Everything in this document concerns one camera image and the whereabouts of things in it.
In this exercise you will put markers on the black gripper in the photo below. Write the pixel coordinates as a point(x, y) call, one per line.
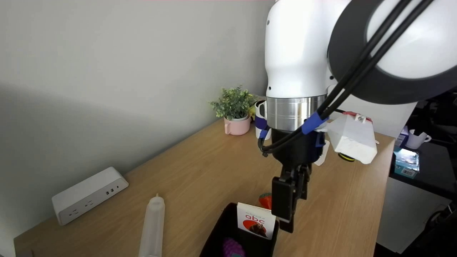
point(300, 150)

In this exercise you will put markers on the white card box red print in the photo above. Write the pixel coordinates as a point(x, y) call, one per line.
point(254, 218)

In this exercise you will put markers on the black rectangular box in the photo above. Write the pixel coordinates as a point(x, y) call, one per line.
point(215, 237)

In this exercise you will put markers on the teal box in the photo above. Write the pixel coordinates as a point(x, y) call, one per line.
point(407, 163)

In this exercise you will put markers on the white power strip box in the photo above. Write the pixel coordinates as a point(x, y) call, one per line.
point(87, 194)

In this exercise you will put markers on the red strawberry toy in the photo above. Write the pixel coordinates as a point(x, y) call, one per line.
point(265, 201)

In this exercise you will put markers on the white card stack yellow print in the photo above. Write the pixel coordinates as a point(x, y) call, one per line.
point(345, 157)

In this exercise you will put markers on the purple eggplant toy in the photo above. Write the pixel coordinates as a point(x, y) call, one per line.
point(233, 248)

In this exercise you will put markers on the green plant in pink pot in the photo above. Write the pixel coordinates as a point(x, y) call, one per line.
point(234, 105)

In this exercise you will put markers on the white cup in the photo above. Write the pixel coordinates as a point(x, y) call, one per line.
point(415, 140)

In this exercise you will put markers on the black side table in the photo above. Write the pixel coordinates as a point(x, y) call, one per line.
point(437, 165)

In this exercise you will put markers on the translucent white squeeze bottle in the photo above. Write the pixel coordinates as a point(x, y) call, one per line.
point(151, 228)

